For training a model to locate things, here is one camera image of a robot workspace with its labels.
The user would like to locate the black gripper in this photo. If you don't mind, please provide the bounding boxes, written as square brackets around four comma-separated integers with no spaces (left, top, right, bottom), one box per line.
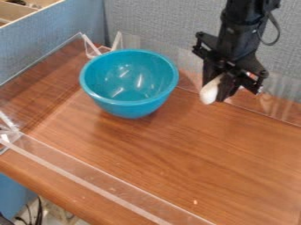
[191,27,268,102]

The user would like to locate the white brown toy mushroom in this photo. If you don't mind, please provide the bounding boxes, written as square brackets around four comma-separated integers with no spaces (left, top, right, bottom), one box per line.
[199,75,223,105]

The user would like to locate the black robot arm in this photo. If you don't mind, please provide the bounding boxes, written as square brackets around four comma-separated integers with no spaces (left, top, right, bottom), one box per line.
[191,0,280,105]

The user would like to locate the blue plastic bowl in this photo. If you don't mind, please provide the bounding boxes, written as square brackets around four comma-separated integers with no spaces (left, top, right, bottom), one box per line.
[78,49,179,119]

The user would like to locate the clear acrylic barrier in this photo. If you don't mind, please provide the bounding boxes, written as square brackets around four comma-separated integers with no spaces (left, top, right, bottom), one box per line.
[0,36,301,225]

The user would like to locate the wooden shelf box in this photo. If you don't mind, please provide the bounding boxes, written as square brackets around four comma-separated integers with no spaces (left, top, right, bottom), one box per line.
[0,0,65,29]

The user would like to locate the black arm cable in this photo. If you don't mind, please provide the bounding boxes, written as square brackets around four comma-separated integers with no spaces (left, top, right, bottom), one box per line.
[258,11,282,47]

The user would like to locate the black floor cables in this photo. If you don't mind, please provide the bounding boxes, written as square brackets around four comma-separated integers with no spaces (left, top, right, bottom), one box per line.
[0,195,44,225]

